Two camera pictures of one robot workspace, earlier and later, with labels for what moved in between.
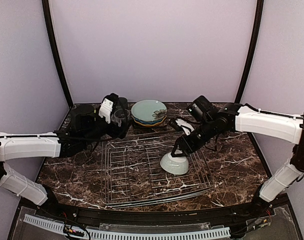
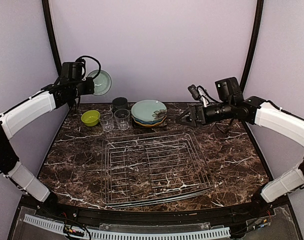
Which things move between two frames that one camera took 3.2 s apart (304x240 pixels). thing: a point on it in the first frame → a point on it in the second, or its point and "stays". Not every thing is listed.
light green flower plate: [148, 110] stays
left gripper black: [119, 121] → [89, 85]
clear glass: [119, 114] stays
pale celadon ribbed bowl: [176, 165] → [102, 83]
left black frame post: [53, 42] stays
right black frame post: [258, 22] stays
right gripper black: [186, 145] → [196, 114]
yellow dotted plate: [150, 125] stays
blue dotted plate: [146, 122] stays
